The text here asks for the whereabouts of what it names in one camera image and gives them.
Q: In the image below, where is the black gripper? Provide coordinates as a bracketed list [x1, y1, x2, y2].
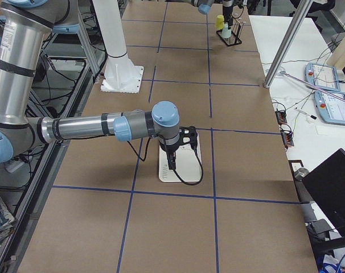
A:
[166, 145, 179, 170]
[222, 0, 233, 26]

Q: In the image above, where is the light green cup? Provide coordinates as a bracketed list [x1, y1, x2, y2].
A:
[221, 23, 232, 39]

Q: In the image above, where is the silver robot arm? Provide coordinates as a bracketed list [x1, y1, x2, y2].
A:
[0, 1, 184, 164]
[184, 0, 234, 27]

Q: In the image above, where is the yellow cup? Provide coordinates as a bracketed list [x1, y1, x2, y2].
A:
[215, 14, 224, 31]

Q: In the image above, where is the white bear print tray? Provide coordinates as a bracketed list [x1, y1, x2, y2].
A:
[158, 144, 202, 183]

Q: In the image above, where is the orange relay board upper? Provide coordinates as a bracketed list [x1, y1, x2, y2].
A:
[275, 110, 287, 125]

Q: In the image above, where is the orange relay board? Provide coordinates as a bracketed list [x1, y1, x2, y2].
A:
[275, 110, 287, 125]
[281, 130, 294, 148]

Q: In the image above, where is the orange relay board lower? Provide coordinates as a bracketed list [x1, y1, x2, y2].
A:
[281, 130, 294, 148]

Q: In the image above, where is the upper teach pendant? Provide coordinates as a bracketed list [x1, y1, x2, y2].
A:
[305, 63, 340, 92]

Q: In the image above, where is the teach pendant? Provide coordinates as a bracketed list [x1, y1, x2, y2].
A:
[305, 63, 340, 92]
[314, 90, 345, 125]

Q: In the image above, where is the silver metal cylinder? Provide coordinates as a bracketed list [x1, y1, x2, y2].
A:
[294, 167, 310, 181]

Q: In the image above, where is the lower teach pendant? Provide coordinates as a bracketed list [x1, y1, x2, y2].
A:
[314, 90, 345, 125]

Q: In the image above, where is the pink rod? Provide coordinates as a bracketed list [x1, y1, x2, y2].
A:
[280, 71, 345, 106]

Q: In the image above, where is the black laptop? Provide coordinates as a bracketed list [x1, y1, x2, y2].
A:
[302, 148, 345, 236]

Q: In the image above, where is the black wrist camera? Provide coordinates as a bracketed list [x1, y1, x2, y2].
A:
[179, 126, 198, 151]

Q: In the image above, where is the black wire cup rack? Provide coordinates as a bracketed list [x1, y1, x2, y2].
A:
[216, 17, 245, 47]

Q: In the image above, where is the aluminium frame post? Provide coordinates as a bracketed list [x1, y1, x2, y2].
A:
[263, 0, 313, 89]

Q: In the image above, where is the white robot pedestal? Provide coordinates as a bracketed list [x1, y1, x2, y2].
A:
[93, 0, 144, 93]

